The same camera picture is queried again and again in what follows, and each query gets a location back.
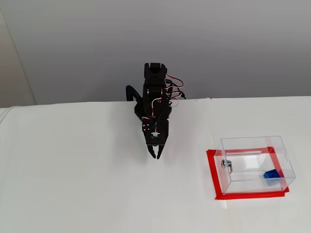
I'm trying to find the black camera cable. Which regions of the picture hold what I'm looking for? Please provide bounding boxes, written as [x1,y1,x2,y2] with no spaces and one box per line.
[170,82,187,100]

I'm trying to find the white table cover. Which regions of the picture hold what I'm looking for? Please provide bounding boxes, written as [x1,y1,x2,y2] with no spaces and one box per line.
[0,96,311,233]

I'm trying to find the transparent plastic box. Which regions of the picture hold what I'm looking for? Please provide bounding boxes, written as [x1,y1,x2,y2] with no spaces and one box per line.
[213,135,296,196]

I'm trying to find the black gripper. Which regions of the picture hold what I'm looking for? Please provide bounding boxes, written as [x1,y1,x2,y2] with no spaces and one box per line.
[141,118,170,160]

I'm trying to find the red white black servo cable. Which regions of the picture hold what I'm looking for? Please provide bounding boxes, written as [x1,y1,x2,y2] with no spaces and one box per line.
[167,88,184,107]
[151,97,163,120]
[165,74,184,89]

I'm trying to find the black table clamp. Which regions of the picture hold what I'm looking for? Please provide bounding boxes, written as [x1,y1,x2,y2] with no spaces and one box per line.
[125,84,143,105]

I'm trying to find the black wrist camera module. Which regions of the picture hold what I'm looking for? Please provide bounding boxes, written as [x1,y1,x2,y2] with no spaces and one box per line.
[146,120,169,147]

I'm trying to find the blue lego brick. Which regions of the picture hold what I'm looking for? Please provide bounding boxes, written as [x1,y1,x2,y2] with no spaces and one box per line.
[263,167,280,186]

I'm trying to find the metal lock on box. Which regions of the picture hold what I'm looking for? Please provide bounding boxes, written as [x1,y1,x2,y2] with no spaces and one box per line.
[220,159,234,173]

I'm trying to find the red tape frame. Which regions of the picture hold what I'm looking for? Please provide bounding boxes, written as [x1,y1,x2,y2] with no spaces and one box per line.
[206,146,290,200]

